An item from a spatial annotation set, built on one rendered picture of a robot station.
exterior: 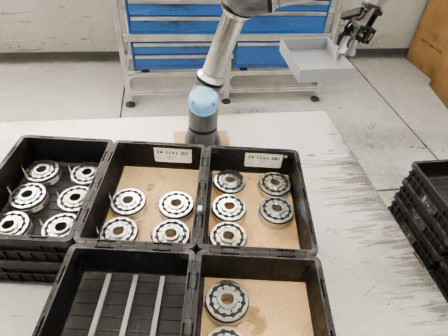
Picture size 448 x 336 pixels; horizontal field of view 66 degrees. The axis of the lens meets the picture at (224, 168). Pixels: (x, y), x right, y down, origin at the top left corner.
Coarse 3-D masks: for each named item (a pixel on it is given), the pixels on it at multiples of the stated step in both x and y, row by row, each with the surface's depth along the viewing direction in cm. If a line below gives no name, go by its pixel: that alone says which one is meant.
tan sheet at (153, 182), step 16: (128, 176) 113; (144, 176) 114; (160, 176) 114; (176, 176) 114; (192, 176) 115; (144, 192) 108; (160, 192) 109; (192, 192) 109; (144, 224) 99; (192, 224) 100; (144, 240) 95
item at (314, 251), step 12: (300, 168) 106; (204, 180) 100; (300, 180) 102; (204, 192) 96; (204, 204) 93; (204, 216) 90; (312, 228) 89; (312, 240) 86; (264, 252) 83; (276, 252) 83; (288, 252) 83; (300, 252) 83; (312, 252) 83
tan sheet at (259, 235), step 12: (252, 180) 115; (252, 192) 111; (252, 204) 107; (252, 216) 103; (252, 228) 100; (264, 228) 100; (288, 228) 101; (252, 240) 97; (264, 240) 97; (276, 240) 97; (288, 240) 98
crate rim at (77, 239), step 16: (128, 144) 111; (144, 144) 110; (160, 144) 111; (176, 144) 111; (192, 144) 111; (96, 192) 94; (80, 224) 86; (80, 240) 82; (96, 240) 83; (112, 240) 83; (128, 240) 83; (192, 240) 84
